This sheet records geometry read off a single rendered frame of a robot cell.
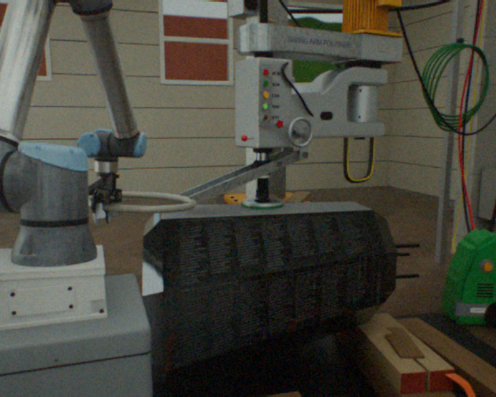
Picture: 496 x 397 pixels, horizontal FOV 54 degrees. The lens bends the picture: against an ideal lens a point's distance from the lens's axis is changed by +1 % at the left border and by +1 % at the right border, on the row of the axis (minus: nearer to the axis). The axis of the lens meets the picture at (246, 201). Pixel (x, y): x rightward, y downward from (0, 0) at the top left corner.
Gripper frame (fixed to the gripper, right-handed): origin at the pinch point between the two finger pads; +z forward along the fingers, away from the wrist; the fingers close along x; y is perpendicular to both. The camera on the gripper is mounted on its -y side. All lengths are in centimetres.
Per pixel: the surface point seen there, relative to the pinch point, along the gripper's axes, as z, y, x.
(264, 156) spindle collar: -27, 34, 75
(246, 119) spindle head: -45, 27, 68
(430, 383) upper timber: 62, 123, 68
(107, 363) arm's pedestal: 11, 70, -69
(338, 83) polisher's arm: -66, 59, 105
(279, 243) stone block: 10, 55, 53
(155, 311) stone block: 35.9, 21.1, 9.8
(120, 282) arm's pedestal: 3, 50, -43
